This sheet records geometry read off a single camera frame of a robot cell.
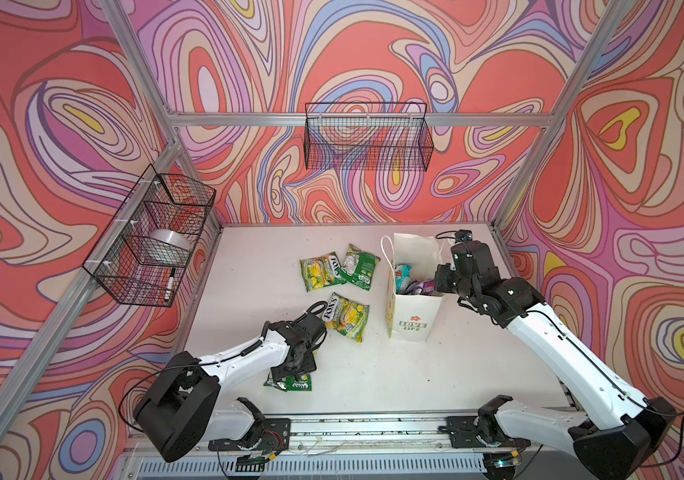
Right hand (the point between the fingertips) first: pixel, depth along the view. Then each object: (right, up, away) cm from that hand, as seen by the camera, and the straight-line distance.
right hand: (443, 277), depth 76 cm
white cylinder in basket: (-68, +9, -6) cm, 68 cm away
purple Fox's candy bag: (-5, -3, +1) cm, 6 cm away
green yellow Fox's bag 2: (-25, -13, +15) cm, 32 cm away
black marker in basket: (-68, -2, -4) cm, 69 cm away
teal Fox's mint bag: (-9, -1, +10) cm, 13 cm away
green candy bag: (-21, +1, +26) cm, 33 cm away
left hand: (-37, -27, +9) cm, 47 cm away
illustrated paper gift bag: (-9, -6, -4) cm, 11 cm away
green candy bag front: (-39, -29, +4) cm, 49 cm away
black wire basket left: (-75, +6, -3) cm, 76 cm away
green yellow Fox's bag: (-34, 0, +26) cm, 42 cm away
